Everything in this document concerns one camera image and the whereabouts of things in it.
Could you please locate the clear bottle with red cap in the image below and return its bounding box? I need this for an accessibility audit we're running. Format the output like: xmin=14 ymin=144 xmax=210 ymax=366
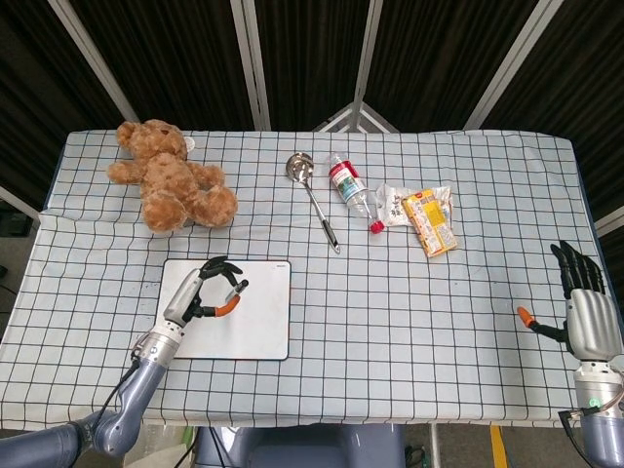
xmin=327 ymin=152 xmax=386 ymax=235

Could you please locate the white dry-erase board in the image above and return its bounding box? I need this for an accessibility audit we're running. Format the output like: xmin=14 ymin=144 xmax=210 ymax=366
xmin=159 ymin=258 xmax=293 ymax=362

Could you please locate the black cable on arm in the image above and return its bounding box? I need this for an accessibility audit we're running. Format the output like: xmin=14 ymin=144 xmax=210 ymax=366
xmin=558 ymin=355 xmax=624 ymax=468
xmin=94 ymin=346 xmax=143 ymax=426

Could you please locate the yellow snack package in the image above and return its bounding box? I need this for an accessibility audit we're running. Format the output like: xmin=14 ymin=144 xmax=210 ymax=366
xmin=402 ymin=189 xmax=460 ymax=258

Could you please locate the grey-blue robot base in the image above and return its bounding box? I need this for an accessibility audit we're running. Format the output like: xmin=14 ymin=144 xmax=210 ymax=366
xmin=194 ymin=422 xmax=406 ymax=468

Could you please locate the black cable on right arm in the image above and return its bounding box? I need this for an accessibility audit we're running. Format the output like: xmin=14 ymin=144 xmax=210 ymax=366
xmin=558 ymin=355 xmax=624 ymax=468

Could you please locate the white triangular partition foot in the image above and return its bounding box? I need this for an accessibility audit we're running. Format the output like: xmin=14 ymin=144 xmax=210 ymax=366
xmin=314 ymin=101 xmax=402 ymax=134

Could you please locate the brown plush teddy bear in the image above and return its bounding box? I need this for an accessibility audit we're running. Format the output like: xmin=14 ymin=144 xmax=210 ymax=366
xmin=107 ymin=119 xmax=239 ymax=235

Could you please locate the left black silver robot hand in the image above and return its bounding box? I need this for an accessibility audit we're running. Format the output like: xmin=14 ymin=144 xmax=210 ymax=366
xmin=162 ymin=254 xmax=251 ymax=329

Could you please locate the white crumpled snack bag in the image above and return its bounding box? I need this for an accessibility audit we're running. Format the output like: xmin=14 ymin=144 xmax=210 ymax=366
xmin=374 ymin=182 xmax=457 ymax=229

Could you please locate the steel ladle with black handle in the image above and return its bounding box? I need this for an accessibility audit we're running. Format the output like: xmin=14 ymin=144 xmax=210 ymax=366
xmin=285 ymin=152 xmax=341 ymax=254

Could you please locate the white black grid tablecloth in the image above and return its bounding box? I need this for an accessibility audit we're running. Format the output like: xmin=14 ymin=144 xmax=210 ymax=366
xmin=0 ymin=129 xmax=610 ymax=433

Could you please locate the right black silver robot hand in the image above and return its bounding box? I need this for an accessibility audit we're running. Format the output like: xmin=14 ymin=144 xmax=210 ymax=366
xmin=517 ymin=240 xmax=624 ymax=361

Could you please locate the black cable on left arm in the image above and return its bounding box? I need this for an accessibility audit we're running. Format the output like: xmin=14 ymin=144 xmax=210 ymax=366
xmin=94 ymin=346 xmax=143 ymax=426

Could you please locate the white metal partition post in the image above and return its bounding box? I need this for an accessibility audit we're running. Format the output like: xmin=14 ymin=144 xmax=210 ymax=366
xmin=230 ymin=0 xmax=272 ymax=131
xmin=47 ymin=0 xmax=141 ymax=124
xmin=349 ymin=0 xmax=385 ymax=108
xmin=461 ymin=0 xmax=553 ymax=131

